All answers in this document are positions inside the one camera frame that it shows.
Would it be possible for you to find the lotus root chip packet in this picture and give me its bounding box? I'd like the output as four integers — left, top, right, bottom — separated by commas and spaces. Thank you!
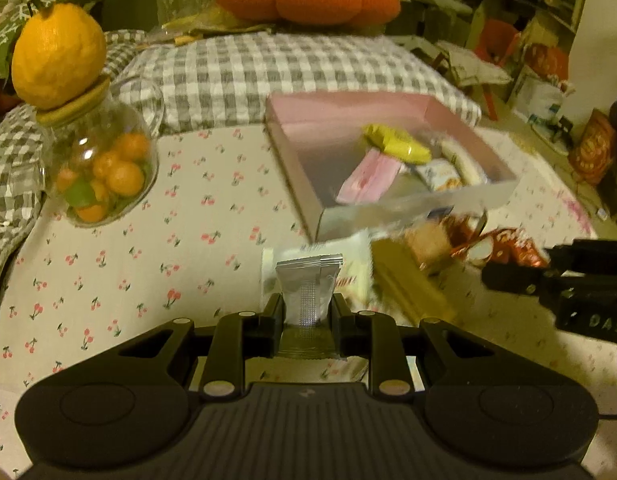
283, 355, 370, 385

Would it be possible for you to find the blue label snack packet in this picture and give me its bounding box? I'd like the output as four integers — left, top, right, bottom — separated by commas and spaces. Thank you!
416, 158, 463, 192

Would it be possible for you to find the grey office chair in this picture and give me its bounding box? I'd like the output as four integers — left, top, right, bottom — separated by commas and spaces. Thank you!
393, 0, 475, 21

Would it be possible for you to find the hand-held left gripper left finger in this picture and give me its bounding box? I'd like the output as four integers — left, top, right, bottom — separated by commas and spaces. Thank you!
116, 292, 285, 402

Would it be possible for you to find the gold foil snack packet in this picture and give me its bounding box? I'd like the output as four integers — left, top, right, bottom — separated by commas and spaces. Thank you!
371, 237, 457, 326

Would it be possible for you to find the orange patterned bag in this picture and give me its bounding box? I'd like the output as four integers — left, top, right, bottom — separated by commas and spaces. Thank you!
569, 109, 617, 186

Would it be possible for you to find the white snack packet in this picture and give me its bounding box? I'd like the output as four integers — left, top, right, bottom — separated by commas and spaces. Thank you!
261, 232, 374, 306

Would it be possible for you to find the silver foil snack packet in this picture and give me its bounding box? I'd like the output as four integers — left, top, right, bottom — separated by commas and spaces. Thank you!
275, 255, 344, 361

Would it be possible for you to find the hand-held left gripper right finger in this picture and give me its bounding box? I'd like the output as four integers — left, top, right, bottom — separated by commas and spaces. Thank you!
331, 294, 495, 401

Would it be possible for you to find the pink cardboard box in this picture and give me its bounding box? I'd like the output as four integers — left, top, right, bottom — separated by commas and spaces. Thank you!
265, 91, 518, 241

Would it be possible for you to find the red snack packet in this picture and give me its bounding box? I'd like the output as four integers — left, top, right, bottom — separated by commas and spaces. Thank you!
466, 229, 550, 269
449, 214, 489, 261

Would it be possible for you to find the wooden jar lid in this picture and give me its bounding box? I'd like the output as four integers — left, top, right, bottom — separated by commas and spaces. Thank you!
36, 76, 112, 126

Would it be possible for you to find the pile of small oranges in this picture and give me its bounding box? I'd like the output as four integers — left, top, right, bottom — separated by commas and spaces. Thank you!
56, 132, 152, 223

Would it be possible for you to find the red gift bag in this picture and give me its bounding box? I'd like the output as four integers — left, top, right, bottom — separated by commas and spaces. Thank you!
526, 42, 572, 83

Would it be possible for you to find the round glass jar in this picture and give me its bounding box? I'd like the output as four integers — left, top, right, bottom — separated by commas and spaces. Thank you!
38, 77, 164, 228

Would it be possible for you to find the cherry print tablecloth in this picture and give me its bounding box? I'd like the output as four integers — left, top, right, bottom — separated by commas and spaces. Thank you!
0, 125, 617, 480

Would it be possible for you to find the red plastic chair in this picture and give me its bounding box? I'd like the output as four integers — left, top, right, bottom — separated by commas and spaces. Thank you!
473, 19, 522, 121

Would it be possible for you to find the crumpled pale cloth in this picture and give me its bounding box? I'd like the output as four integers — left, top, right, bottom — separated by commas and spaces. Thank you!
436, 42, 512, 86

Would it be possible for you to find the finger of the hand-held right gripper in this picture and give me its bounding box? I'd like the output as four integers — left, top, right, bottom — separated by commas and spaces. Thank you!
547, 240, 617, 273
481, 259, 562, 306

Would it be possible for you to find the grey checked pillow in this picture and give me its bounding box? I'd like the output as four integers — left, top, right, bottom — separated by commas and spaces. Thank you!
103, 30, 482, 136

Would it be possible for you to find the crinkled clear plastic bag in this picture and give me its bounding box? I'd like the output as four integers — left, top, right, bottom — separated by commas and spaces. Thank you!
161, 7, 279, 43

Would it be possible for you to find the yellow snack packet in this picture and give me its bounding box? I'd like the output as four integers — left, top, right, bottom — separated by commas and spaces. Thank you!
363, 124, 432, 165

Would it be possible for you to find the pink snack packet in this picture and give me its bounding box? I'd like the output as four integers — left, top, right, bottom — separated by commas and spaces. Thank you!
337, 151, 402, 206

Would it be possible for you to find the long white cracker packet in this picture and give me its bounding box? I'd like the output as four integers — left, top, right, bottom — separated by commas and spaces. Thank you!
439, 137, 489, 186

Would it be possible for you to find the large orange citrus fruit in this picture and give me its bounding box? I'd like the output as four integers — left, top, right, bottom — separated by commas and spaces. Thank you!
12, 2, 108, 111

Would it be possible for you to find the grey checked blanket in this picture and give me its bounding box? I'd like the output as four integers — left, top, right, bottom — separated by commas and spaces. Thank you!
0, 105, 54, 301

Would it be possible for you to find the clear biscuit packet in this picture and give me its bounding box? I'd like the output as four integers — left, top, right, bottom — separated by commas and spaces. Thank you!
406, 220, 454, 275

